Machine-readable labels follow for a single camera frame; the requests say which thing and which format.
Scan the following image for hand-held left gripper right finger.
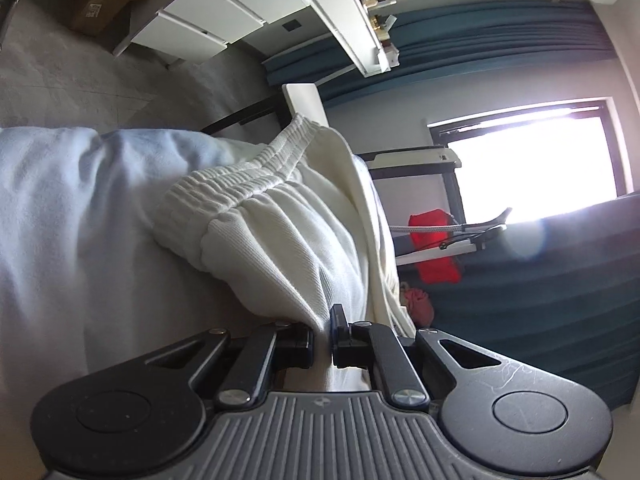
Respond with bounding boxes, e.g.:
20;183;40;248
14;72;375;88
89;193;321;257
329;303;506;410

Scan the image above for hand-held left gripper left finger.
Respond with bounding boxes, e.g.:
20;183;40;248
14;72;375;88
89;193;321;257
142;321;317;409

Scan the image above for white pants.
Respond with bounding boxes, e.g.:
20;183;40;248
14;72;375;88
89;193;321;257
155;114;418;393

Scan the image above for pink fluffy cloth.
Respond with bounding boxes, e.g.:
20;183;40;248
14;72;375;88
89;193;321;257
400;282;434;329

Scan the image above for red cloth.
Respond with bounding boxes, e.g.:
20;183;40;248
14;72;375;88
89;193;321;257
407;209;463;285

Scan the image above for garment steamer stand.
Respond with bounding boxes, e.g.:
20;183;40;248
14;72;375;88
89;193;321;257
390;206;513;264

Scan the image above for teal curtain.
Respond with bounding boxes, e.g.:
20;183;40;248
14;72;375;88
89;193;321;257
262;0;617;107
395;194;640;407

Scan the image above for white board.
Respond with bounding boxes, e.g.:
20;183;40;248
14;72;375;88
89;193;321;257
282;83;331;129

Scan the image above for pastel bed sheet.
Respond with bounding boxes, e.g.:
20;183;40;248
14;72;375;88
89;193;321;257
0;125;301;466

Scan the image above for window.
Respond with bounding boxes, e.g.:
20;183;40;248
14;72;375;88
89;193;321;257
427;99;640;226

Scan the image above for row of small bottles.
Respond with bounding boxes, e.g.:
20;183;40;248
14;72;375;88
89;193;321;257
345;0;402;68

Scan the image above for white drawer desk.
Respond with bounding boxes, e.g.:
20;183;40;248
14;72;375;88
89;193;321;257
112;0;396;77

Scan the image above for white panel with black frame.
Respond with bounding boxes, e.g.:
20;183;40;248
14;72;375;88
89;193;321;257
359;145;467;227

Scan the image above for black metal frame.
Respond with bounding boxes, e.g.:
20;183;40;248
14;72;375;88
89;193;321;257
200;92;294;137

